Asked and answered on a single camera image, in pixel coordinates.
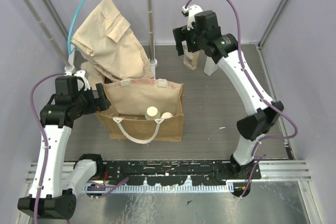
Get clear amber liquid bottle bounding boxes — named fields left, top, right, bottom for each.
left=182, top=41, right=200, bottom=70

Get brown burlap canvas bag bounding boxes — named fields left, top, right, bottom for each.
left=96, top=79, right=184, bottom=144

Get green bottle cream cap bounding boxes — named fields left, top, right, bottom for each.
left=145, top=106, right=161, bottom=120

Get cream bottle with cap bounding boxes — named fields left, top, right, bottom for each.
left=161, top=112, right=173, bottom=119

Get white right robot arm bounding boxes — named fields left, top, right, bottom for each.
left=173, top=5, right=284, bottom=179

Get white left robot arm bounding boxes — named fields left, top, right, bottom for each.
left=17, top=70, right=111, bottom=223

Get white rectangular bottle dark cap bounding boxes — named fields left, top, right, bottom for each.
left=204, top=57, right=218, bottom=76

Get teal clothes hanger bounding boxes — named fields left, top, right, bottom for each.
left=67, top=0, right=121, bottom=55

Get beige cloth trousers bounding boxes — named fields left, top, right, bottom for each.
left=71, top=0, right=154, bottom=82

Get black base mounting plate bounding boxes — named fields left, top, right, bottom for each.
left=91, top=159, right=253, bottom=186

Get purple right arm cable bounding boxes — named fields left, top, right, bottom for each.
left=183, top=0, right=299, bottom=198

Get white slotted cable duct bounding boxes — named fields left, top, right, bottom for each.
left=81, top=184, right=234, bottom=194

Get aluminium frame rail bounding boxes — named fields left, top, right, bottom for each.
left=26, top=159, right=312, bottom=183

